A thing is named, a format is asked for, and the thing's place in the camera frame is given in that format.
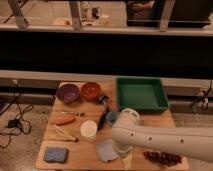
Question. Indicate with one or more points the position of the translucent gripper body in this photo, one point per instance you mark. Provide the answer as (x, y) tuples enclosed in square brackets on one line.
[(127, 162)]

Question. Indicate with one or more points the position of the light blue towel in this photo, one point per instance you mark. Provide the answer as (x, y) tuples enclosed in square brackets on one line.
[(105, 150)]

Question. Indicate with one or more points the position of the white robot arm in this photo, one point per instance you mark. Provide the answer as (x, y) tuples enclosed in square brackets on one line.
[(193, 142)]

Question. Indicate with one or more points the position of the orange bowl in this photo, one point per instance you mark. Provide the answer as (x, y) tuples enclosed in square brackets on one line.
[(90, 91)]

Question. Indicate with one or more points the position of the purple bowl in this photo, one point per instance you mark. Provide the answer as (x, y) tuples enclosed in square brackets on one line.
[(68, 93)]

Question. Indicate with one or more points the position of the bunch of dark grapes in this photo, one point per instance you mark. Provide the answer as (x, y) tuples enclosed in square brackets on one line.
[(162, 158)]

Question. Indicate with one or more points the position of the blue cup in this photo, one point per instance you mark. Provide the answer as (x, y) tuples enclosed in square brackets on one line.
[(112, 117)]

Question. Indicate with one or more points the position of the white cup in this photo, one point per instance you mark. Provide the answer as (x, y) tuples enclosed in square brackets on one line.
[(88, 129)]

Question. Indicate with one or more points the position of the metal fork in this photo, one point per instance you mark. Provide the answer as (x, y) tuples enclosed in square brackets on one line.
[(80, 114)]

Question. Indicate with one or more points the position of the black dish brush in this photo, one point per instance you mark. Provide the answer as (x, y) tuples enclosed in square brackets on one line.
[(104, 101)]

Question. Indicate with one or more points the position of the green plastic tray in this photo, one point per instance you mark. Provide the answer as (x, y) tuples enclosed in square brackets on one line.
[(141, 94)]

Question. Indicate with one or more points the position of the orange carrot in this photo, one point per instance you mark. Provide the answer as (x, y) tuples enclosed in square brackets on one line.
[(63, 121)]

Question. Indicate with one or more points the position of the blue sponge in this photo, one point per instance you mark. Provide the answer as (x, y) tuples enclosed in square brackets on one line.
[(55, 155)]

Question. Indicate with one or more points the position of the black power adapter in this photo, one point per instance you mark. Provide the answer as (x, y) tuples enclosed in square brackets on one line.
[(13, 123)]

